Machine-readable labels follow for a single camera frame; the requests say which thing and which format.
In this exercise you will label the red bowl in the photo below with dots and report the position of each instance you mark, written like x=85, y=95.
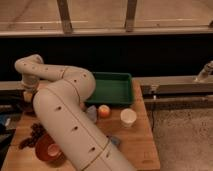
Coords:
x=47, y=150

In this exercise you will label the white paper cup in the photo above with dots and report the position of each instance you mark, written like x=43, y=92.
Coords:
x=128, y=117

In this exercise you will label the wooden table board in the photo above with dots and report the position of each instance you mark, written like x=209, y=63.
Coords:
x=137, y=144

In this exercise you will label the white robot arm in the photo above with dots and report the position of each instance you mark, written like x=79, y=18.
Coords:
x=58, y=92

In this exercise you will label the metal rail frame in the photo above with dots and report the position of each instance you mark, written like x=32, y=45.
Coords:
x=200, y=84

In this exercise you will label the green plastic tray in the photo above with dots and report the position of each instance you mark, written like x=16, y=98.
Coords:
x=113, y=89

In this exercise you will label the blue eraser block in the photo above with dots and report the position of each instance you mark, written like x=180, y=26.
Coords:
x=115, y=140

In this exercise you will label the orange apple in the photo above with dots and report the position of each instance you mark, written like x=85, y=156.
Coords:
x=104, y=111

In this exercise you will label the dark grape bunch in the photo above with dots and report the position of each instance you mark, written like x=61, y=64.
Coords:
x=37, y=130

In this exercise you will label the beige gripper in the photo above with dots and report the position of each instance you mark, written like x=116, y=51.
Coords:
x=28, y=95

